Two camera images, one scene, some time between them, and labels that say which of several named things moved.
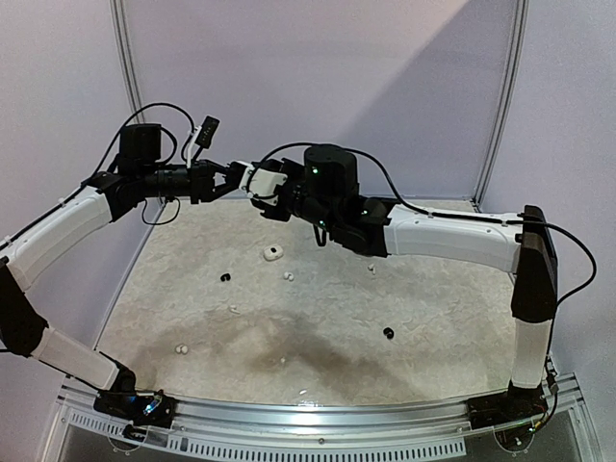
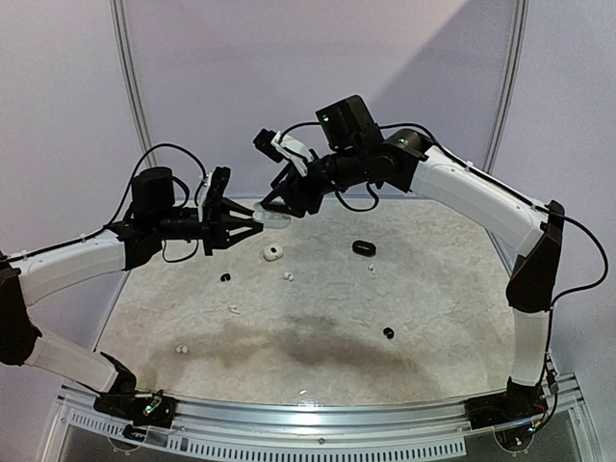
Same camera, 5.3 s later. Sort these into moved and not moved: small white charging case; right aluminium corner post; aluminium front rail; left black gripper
Moved: left black gripper
Not moved: right aluminium corner post; small white charging case; aluminium front rail
